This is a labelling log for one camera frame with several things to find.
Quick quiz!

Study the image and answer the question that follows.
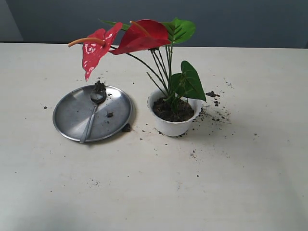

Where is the steel spoon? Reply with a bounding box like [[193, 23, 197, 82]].
[[79, 80, 107, 144]]

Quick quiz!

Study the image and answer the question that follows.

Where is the artificial red flower plant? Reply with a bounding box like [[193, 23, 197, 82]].
[[68, 18, 206, 112]]

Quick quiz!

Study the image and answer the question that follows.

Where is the white flower pot with soil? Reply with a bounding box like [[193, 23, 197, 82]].
[[147, 90, 202, 137]]

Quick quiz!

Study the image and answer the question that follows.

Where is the soil clump by plate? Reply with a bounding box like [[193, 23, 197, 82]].
[[121, 123, 131, 132]]

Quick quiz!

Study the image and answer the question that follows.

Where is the round steel plate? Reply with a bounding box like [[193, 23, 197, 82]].
[[53, 85, 133, 142]]

